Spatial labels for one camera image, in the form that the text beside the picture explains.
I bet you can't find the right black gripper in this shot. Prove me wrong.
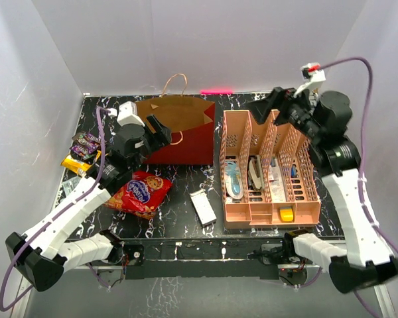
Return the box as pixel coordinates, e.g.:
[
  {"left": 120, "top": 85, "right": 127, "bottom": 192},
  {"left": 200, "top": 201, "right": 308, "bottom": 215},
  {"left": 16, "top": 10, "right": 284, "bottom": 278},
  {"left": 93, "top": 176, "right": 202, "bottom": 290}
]
[{"left": 246, "top": 83, "right": 324, "bottom": 142}]

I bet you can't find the red brown paper bag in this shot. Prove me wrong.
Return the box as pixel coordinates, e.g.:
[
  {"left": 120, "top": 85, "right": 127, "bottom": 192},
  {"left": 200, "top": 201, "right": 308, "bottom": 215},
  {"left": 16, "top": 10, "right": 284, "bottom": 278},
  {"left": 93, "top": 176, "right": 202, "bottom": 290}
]
[{"left": 136, "top": 91, "right": 216, "bottom": 165}]

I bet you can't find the red cookie snack bag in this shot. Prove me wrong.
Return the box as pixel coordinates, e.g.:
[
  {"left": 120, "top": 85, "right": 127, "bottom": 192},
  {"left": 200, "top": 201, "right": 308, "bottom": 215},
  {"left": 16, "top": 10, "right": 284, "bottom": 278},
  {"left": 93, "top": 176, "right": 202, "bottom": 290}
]
[{"left": 104, "top": 171, "right": 172, "bottom": 219}]

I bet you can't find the yellow candy bar wrapper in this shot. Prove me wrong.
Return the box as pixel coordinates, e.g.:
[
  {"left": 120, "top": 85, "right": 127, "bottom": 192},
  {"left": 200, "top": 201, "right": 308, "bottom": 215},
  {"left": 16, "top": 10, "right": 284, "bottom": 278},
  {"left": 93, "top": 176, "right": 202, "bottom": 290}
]
[{"left": 60, "top": 152, "right": 101, "bottom": 177}]

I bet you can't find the dark silver snack wrapper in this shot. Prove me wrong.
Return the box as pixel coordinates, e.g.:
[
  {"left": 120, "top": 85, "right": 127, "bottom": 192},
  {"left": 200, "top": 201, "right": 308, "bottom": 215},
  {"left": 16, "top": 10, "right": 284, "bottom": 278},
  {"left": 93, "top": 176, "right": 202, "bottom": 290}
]
[{"left": 62, "top": 176, "right": 81, "bottom": 197}]

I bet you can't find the purple candy bar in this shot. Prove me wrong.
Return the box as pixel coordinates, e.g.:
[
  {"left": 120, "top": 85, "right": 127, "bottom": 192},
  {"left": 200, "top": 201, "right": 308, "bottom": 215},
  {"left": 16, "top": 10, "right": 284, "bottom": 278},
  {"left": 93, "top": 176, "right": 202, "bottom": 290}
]
[{"left": 86, "top": 132, "right": 101, "bottom": 144}]

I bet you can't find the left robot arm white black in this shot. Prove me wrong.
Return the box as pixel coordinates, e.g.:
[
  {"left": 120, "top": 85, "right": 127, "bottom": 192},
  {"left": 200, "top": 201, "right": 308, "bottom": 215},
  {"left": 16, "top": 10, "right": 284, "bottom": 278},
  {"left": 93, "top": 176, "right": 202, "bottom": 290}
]
[{"left": 5, "top": 115, "right": 172, "bottom": 292}]

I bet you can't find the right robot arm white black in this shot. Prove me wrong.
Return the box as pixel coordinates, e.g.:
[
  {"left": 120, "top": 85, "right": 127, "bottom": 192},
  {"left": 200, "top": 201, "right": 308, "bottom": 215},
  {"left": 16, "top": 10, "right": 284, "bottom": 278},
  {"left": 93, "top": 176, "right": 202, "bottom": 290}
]
[{"left": 245, "top": 87, "right": 398, "bottom": 293}]

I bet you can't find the beige stapler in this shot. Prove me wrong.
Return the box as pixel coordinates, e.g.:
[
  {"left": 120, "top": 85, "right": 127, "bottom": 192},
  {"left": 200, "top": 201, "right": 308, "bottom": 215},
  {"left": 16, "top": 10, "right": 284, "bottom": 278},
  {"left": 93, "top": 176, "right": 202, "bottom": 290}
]
[{"left": 247, "top": 156, "right": 263, "bottom": 191}]

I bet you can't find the blue item in organizer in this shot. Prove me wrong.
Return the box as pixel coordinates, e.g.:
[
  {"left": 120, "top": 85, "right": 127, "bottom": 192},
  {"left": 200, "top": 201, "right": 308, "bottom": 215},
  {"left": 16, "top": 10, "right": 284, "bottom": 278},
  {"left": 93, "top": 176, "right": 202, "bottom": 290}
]
[{"left": 291, "top": 165, "right": 298, "bottom": 178}]

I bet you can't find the pink plastic desk organizer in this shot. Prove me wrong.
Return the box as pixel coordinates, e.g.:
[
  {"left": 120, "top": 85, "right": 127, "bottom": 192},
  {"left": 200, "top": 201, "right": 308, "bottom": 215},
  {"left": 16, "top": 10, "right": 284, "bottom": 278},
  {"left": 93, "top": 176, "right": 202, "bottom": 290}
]
[{"left": 219, "top": 110, "right": 321, "bottom": 229}]

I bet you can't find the white rectangular box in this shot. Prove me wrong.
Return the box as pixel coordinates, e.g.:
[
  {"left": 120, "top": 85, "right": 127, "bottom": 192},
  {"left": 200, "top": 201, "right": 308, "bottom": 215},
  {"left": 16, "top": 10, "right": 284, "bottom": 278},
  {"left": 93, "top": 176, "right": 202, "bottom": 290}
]
[{"left": 190, "top": 189, "right": 217, "bottom": 227}]

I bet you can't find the white packet in organizer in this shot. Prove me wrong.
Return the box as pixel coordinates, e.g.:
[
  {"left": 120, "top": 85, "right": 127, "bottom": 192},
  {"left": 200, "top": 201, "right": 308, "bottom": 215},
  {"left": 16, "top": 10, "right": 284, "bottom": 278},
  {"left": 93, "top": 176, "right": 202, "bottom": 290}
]
[{"left": 269, "top": 157, "right": 287, "bottom": 203}]

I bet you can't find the yellow tape measure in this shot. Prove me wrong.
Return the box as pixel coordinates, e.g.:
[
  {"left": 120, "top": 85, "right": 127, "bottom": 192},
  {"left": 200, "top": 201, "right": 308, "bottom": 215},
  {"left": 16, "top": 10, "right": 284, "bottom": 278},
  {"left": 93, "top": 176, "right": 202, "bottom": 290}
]
[{"left": 279, "top": 207, "right": 295, "bottom": 223}]

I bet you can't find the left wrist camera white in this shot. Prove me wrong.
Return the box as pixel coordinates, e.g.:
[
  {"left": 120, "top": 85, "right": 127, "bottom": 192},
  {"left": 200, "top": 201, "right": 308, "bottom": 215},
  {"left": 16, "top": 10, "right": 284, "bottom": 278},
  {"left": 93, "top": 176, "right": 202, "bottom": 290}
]
[{"left": 107, "top": 101, "right": 145, "bottom": 127}]

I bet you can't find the aluminium rail frame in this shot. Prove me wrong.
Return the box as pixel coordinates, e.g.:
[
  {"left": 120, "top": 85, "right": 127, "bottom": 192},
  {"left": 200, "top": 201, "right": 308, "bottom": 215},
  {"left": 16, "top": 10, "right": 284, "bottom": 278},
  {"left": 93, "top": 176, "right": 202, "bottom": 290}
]
[{"left": 9, "top": 89, "right": 398, "bottom": 318}]

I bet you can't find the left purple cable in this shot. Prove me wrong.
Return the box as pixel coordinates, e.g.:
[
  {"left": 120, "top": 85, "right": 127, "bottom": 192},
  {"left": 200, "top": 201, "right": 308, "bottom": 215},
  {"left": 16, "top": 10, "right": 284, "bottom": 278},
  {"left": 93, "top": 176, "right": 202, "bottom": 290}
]
[{"left": 0, "top": 106, "right": 120, "bottom": 312}]

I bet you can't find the purple cable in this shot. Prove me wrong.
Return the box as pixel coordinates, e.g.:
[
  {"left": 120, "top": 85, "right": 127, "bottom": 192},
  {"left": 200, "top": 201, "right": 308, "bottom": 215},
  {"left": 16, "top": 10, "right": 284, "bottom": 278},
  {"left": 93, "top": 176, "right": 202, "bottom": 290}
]
[
  {"left": 0, "top": 106, "right": 120, "bottom": 312},
  {"left": 298, "top": 56, "right": 398, "bottom": 318}
]

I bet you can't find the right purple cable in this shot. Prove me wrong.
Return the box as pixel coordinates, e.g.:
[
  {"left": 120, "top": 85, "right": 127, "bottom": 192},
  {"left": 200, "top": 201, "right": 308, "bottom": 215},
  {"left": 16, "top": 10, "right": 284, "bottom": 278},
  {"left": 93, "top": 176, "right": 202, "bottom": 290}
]
[{"left": 298, "top": 56, "right": 398, "bottom": 318}]

